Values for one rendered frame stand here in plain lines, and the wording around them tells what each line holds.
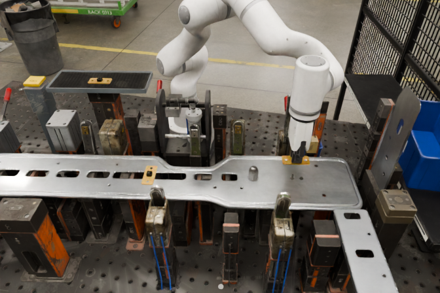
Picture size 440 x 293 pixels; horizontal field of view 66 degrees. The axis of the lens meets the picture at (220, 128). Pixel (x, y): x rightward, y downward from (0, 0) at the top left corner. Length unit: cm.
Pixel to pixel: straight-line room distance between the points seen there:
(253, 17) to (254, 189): 51
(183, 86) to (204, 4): 51
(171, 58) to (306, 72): 69
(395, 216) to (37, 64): 368
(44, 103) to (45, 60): 262
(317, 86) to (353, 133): 103
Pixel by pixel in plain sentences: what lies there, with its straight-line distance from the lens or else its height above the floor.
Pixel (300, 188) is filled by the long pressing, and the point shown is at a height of 100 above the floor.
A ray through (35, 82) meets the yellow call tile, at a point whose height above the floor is 116.
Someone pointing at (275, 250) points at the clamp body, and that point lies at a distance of 99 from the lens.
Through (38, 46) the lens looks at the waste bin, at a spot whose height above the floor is 35.
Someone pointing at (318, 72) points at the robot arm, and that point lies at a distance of 86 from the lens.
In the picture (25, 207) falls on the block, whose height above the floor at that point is 103.
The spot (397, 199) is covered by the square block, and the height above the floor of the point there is 106.
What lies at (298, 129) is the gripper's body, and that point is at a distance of 94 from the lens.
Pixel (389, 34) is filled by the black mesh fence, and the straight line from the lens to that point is 187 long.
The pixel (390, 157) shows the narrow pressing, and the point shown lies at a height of 113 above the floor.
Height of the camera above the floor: 181
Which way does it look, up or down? 38 degrees down
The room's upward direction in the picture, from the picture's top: 1 degrees counter-clockwise
